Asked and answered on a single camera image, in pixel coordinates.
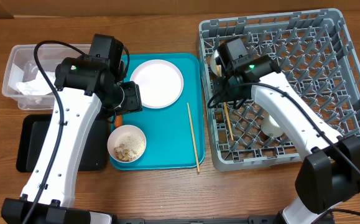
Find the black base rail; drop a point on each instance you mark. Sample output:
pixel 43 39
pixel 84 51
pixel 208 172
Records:
pixel 192 221

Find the rice and peanut leftovers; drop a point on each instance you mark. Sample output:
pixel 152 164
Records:
pixel 130 147

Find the white paper napkin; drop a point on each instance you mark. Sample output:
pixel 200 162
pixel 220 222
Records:
pixel 36 87

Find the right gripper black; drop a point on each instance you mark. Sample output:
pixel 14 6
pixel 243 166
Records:
pixel 221 84

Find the white small bowl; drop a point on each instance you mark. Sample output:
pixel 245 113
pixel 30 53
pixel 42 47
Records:
pixel 215 67

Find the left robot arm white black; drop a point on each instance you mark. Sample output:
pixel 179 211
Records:
pixel 85 88

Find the grey dishwasher rack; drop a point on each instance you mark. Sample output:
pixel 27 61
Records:
pixel 314 50

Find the white paper cup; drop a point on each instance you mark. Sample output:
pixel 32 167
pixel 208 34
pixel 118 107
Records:
pixel 271 128

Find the white plate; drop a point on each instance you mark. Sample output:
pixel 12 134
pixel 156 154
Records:
pixel 160 83

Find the wooden chopstick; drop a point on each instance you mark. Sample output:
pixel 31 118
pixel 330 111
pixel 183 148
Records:
pixel 228 118
pixel 193 138

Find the teal plastic tray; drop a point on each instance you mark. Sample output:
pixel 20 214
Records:
pixel 169 131

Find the pink bowl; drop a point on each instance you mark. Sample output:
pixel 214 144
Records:
pixel 117 134

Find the black tray bin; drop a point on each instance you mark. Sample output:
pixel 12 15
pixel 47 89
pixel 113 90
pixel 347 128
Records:
pixel 34 131

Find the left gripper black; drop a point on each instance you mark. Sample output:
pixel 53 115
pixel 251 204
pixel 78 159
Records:
pixel 133 101

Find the orange carrot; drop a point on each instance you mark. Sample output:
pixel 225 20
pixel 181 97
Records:
pixel 118 121

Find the clear plastic bin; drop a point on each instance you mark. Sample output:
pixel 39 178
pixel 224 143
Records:
pixel 21 67

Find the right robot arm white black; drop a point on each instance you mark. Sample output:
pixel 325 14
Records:
pixel 330 171

